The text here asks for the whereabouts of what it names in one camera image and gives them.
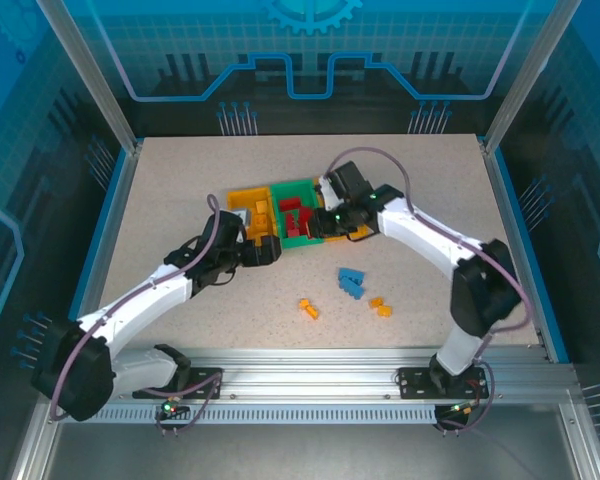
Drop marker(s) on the long red lego brick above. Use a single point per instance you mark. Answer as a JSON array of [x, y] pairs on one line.
[[291, 204]]

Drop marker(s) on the blue table edge trim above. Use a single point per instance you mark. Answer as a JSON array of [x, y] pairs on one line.
[[111, 200], [514, 200]]

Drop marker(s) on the aluminium frame post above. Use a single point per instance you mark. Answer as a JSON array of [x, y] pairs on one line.
[[526, 80], [94, 80]]

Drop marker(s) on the small connector board with lights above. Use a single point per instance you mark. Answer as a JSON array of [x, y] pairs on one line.
[[172, 409], [460, 410]]

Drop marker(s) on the blue lego brick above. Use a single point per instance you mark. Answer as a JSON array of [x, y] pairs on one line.
[[352, 274], [354, 288]]

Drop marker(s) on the green plastic bin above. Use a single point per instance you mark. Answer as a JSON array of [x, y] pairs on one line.
[[300, 243]]

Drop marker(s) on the wide aluminium frame rail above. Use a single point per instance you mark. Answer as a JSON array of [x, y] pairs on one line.
[[305, 375]]

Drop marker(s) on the small yellow lego brick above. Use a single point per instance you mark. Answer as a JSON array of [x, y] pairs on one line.
[[305, 303], [312, 314], [376, 302], [385, 311]]

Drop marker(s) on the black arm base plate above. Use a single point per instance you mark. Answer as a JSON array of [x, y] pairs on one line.
[[412, 385], [195, 372]]

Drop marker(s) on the yellow plastic bin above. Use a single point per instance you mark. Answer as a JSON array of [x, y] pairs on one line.
[[242, 196], [337, 239]]

